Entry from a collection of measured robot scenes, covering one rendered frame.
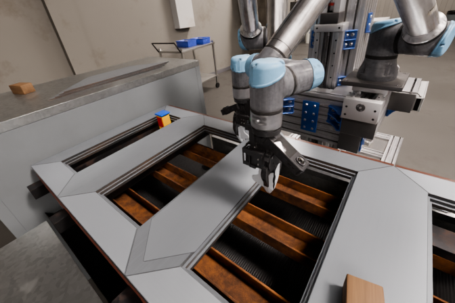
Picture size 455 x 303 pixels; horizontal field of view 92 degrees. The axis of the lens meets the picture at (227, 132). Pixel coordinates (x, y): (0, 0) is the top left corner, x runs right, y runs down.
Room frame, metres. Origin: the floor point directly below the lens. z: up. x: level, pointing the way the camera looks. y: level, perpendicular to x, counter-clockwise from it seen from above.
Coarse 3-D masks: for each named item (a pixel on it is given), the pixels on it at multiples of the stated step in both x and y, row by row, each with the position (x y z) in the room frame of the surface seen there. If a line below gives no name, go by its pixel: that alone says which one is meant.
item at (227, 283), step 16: (128, 192) 0.74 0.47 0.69; (128, 208) 0.66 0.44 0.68; (144, 208) 0.65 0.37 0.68; (208, 256) 0.42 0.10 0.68; (224, 256) 0.39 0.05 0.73; (208, 272) 0.37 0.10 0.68; (224, 272) 0.37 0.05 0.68; (240, 272) 0.35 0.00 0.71; (224, 288) 0.32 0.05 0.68; (240, 288) 0.32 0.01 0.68; (256, 288) 0.31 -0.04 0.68
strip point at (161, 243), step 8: (152, 224) 0.43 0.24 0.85; (152, 232) 0.40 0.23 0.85; (160, 232) 0.40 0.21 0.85; (168, 232) 0.40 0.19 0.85; (152, 240) 0.38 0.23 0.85; (160, 240) 0.37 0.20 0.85; (168, 240) 0.37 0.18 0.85; (176, 240) 0.37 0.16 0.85; (152, 248) 0.35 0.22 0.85; (160, 248) 0.35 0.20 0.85; (168, 248) 0.35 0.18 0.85; (176, 248) 0.35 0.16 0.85; (184, 248) 0.34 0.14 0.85; (144, 256) 0.33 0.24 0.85; (152, 256) 0.33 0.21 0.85; (160, 256) 0.33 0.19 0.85; (168, 256) 0.33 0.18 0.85
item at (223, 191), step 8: (208, 176) 0.61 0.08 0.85; (192, 184) 0.58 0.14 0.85; (200, 184) 0.57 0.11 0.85; (208, 184) 0.57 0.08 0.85; (216, 184) 0.56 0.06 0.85; (224, 184) 0.56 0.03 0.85; (232, 184) 0.56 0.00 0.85; (208, 192) 0.53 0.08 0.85; (216, 192) 0.53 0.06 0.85; (224, 192) 0.52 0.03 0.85; (232, 192) 0.52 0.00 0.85; (240, 192) 0.52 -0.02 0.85; (224, 200) 0.49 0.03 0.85; (232, 200) 0.49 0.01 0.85
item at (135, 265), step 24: (72, 168) 0.77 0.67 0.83; (144, 168) 0.72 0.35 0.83; (336, 168) 0.59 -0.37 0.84; (336, 216) 0.41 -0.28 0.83; (144, 240) 0.38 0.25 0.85; (216, 240) 0.38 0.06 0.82; (144, 264) 0.31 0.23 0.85; (168, 264) 0.31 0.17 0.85; (192, 264) 0.31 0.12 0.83; (432, 264) 0.26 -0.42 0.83; (312, 288) 0.23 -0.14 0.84; (432, 288) 0.21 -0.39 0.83
